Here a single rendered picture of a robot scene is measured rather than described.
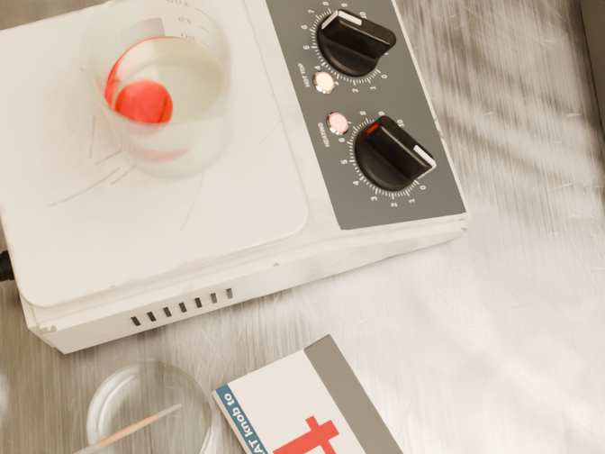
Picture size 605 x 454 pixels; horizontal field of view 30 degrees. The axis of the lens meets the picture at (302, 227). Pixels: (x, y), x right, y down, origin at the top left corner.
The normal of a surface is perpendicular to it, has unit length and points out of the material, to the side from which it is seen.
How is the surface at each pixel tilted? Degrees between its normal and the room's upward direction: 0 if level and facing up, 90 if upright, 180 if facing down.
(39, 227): 0
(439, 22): 0
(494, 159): 0
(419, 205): 30
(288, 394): 40
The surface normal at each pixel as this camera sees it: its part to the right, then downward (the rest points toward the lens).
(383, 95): 0.50, -0.36
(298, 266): 0.30, 0.92
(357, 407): 0.02, -0.25
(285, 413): 0.57, -0.51
